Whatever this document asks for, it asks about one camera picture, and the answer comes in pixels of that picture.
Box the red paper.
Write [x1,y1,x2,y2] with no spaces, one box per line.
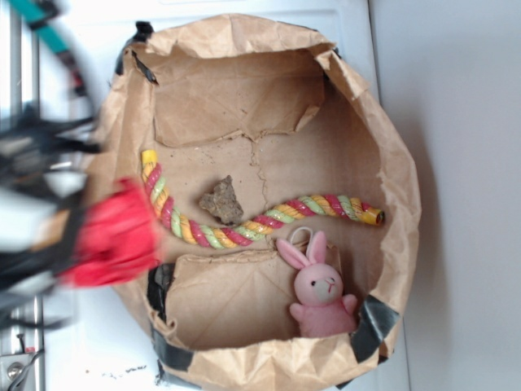
[60,178,160,287]

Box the brown paper bag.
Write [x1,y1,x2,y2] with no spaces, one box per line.
[88,14,422,390]

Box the aluminium frame rail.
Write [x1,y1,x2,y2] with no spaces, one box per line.
[1,1,46,390]

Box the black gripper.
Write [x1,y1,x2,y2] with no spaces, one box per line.
[1,109,101,326]

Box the pink plush bunny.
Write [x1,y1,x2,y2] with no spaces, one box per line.
[276,231,357,338]

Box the white plastic bin lid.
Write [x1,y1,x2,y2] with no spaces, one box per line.
[42,1,378,390]

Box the brown rock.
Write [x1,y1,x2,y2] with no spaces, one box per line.
[199,175,243,226]

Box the multicolour twisted rope toy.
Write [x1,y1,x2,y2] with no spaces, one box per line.
[140,150,385,250]

